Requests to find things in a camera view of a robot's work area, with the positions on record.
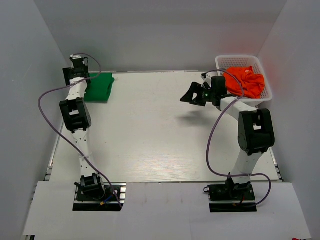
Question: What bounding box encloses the orange t-shirt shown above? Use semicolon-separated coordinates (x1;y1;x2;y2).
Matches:
223;66;265;99

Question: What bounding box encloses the green t-shirt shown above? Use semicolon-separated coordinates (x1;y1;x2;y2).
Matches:
84;72;115;104

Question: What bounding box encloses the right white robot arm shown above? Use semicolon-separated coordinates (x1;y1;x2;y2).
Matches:
180;76;275;200

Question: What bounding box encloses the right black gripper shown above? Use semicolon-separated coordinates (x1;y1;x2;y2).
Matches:
180;82;216;107

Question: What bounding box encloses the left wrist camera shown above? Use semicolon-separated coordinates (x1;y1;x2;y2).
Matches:
69;54;89;69

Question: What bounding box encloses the white plastic basket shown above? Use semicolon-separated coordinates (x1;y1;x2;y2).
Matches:
215;55;273;107

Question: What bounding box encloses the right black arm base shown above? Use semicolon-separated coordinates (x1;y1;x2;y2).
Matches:
203;177;257;213

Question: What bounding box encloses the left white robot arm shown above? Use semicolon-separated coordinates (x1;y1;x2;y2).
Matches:
59;65;95;177

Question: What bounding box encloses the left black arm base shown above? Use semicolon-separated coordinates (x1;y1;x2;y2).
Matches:
72;173;127;212

